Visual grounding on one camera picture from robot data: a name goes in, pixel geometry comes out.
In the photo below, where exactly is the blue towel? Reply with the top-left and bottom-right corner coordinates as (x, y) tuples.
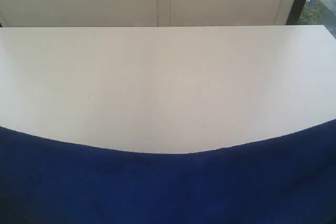
(1, 121), (335, 223)

